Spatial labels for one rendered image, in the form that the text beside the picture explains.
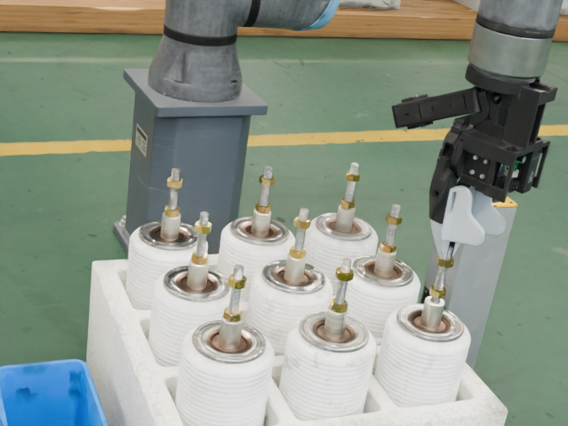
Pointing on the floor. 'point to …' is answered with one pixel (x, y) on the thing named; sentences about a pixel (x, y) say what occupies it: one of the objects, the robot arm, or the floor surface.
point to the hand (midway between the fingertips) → (443, 243)
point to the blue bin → (49, 395)
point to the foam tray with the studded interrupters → (98, 363)
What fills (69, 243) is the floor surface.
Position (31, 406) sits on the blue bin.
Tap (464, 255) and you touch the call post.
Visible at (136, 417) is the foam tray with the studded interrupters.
